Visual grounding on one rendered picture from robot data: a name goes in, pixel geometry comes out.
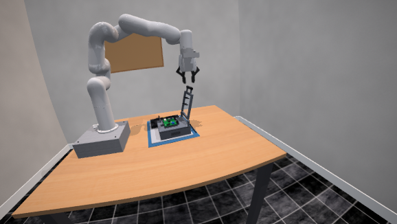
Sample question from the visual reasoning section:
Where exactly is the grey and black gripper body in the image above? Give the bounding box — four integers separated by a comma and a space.
179, 54, 196, 72

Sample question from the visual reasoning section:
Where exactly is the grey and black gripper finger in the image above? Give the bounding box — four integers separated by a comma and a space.
191, 66, 200, 83
176, 67, 186, 84

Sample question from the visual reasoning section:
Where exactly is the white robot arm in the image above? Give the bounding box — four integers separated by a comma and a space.
87, 14, 199, 134

